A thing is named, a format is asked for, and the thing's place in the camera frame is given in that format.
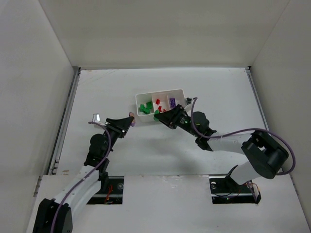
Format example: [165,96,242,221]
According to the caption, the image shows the red round lego piece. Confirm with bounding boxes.
[158,106,166,112]

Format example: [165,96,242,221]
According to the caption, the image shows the purple lego brick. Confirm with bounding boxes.
[169,98,176,109]

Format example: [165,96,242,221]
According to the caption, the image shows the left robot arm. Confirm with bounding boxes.
[33,116,135,233]

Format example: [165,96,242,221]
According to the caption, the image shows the green stepped lego brick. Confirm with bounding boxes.
[146,101,153,109]

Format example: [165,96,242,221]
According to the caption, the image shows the white three-compartment container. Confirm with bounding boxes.
[136,89,188,123]

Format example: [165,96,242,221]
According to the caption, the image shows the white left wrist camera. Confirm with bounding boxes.
[92,113,101,122]

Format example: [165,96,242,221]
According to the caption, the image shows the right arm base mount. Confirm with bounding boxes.
[209,174,261,204]

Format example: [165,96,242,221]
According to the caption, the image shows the purple camera cable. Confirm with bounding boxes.
[50,121,113,233]
[190,97,296,176]

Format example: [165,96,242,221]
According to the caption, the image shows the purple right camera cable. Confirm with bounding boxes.
[190,97,296,176]

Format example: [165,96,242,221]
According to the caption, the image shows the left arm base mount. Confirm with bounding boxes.
[87,176,124,205]

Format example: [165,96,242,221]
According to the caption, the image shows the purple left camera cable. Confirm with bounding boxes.
[50,121,113,233]

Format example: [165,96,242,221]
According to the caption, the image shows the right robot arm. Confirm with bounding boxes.
[155,105,289,188]

